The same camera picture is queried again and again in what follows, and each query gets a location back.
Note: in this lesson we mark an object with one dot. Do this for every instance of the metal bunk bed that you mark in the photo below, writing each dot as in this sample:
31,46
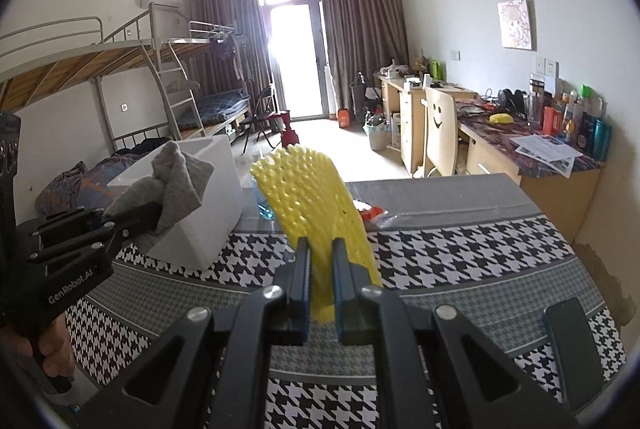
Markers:
215,29
60,64

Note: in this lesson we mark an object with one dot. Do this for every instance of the clear tumbler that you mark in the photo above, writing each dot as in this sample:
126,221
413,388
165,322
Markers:
537,104

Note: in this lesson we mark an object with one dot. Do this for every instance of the row of toiletry bottles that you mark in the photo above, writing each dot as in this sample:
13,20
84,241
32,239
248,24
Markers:
580,124

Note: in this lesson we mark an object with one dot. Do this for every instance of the blue patterned quilt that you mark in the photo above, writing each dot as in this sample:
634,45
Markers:
75,189

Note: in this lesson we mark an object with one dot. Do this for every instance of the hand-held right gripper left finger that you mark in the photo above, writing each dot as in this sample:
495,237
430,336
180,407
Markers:
305,289

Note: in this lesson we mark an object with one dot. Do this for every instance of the black folding chair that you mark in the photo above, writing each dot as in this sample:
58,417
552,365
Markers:
260,109

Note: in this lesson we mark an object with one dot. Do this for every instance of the yellow banana-shaped object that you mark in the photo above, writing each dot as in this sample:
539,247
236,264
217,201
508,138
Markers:
501,118

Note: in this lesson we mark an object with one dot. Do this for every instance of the red snack packet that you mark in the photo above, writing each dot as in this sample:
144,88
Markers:
372,211

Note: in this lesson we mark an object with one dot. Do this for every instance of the white trash bin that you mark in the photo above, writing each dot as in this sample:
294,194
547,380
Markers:
377,136

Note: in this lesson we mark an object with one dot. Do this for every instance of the hanging dark clothes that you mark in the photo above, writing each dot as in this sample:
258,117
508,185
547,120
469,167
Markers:
223,48

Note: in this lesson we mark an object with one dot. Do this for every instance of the glass balcony door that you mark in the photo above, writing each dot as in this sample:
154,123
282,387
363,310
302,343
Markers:
295,49

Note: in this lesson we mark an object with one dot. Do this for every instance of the black bag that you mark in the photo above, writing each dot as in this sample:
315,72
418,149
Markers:
363,94

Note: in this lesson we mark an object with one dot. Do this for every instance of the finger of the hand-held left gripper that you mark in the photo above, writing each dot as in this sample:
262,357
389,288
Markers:
135,220
65,218

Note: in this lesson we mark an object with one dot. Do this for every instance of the blue spray bottle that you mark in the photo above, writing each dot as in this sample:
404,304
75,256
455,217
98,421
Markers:
267,208

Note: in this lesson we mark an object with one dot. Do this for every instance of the brown curtain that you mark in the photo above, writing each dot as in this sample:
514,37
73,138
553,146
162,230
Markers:
220,24
362,24

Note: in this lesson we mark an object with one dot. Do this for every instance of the person's left hand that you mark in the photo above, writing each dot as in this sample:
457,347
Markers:
56,349

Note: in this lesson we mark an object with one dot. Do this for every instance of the white foam box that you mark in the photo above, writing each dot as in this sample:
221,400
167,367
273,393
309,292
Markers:
205,219

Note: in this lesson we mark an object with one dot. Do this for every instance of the black smartphone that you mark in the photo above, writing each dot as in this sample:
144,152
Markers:
575,354

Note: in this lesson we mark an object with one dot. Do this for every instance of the light wooden desk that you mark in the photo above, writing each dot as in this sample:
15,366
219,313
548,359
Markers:
410,119

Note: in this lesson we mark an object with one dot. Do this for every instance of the printed papers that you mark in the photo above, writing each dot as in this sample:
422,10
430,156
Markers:
547,151

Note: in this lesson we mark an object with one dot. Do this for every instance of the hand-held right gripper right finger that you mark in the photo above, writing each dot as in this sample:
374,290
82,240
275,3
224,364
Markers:
340,289

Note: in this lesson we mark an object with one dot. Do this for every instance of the yellow foam net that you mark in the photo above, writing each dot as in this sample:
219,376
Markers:
310,194

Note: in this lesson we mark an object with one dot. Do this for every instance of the black headphones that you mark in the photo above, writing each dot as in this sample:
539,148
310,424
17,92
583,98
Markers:
512,100

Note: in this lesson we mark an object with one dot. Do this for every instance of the grey cloth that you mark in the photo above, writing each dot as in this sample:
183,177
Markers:
175,179

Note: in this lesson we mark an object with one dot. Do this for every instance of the wooden smiley chair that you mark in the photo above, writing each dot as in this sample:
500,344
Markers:
441,129

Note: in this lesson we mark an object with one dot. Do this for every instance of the orange bag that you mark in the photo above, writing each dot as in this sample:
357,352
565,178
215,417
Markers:
344,118

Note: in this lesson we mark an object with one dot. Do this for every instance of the metal bed ladder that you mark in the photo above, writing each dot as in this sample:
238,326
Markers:
185,89

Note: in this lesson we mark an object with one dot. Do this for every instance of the wooden desk with patterned cover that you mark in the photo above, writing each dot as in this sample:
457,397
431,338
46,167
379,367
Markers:
550,194

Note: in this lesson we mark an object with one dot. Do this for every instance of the pink wall picture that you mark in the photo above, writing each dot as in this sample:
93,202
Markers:
517,24

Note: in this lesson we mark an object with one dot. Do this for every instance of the dark blue bedding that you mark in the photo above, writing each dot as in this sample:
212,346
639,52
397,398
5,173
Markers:
220,105

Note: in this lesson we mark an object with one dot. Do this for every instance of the houndstooth tablecloth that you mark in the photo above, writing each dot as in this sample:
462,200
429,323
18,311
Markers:
475,259

